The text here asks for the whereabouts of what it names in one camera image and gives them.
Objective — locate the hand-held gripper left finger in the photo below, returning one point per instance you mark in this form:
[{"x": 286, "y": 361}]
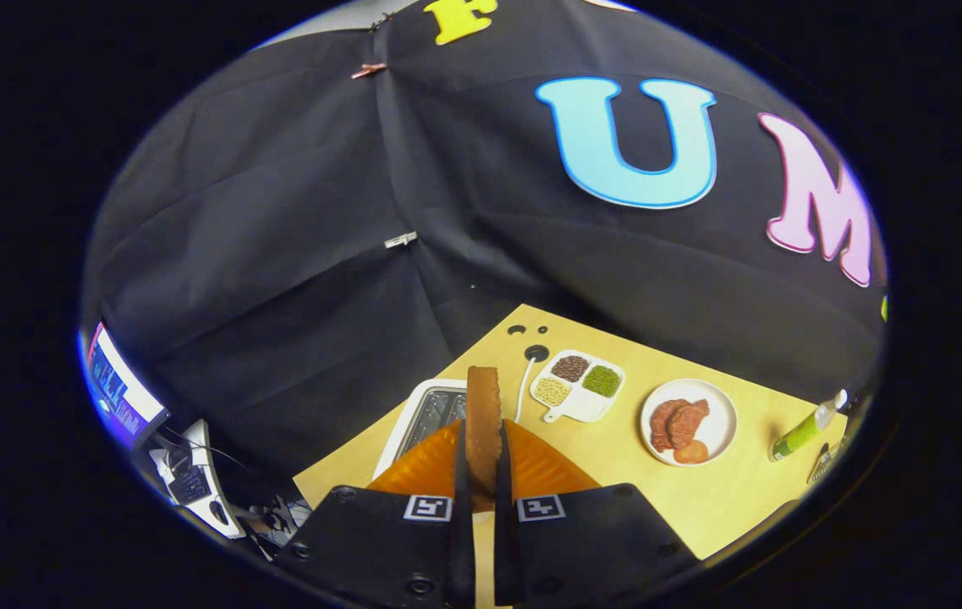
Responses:
[{"x": 462, "y": 550}]

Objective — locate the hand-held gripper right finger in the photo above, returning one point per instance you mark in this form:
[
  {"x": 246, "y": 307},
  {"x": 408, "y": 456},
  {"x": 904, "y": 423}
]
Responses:
[{"x": 504, "y": 550}]

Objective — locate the toasted bread slice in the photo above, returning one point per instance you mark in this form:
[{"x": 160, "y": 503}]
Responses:
[{"x": 483, "y": 423}]

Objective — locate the white toaster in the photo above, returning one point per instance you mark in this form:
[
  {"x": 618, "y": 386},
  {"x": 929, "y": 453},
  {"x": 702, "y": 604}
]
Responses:
[{"x": 421, "y": 414}]

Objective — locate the white divided bean dish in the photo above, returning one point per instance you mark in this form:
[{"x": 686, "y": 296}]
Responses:
[{"x": 582, "y": 406}]

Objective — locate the brown meat patty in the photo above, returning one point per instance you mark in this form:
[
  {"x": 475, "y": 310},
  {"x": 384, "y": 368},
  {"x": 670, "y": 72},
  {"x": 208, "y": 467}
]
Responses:
[
  {"x": 660, "y": 423},
  {"x": 688, "y": 423}
]

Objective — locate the red tomato slice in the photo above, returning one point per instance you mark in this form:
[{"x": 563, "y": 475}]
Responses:
[{"x": 690, "y": 452}]

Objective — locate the white side table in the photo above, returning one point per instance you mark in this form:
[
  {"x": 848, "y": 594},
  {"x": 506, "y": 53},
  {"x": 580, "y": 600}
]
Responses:
[{"x": 222, "y": 516}]

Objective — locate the white round plate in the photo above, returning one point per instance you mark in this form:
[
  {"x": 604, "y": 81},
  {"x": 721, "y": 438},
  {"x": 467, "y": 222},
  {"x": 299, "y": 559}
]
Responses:
[{"x": 717, "y": 423}]

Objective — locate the black keyboard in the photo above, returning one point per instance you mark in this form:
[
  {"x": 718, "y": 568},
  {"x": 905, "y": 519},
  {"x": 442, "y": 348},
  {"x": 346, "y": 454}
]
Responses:
[{"x": 189, "y": 484}]

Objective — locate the green label water bottle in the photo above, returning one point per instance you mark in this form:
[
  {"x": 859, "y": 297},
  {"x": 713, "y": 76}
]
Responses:
[{"x": 798, "y": 437}]

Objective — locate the white cloth clip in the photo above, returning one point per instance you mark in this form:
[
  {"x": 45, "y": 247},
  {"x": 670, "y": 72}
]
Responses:
[{"x": 400, "y": 240}]

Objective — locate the black backdrop cloth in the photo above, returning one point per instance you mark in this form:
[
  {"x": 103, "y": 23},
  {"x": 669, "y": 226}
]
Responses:
[{"x": 277, "y": 254}]

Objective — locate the computer monitor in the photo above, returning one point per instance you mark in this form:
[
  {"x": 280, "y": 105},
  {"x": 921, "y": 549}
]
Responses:
[{"x": 121, "y": 389}]

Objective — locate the orange cloth clip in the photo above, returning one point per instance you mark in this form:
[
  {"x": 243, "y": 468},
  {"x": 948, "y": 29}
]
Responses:
[{"x": 369, "y": 70}]

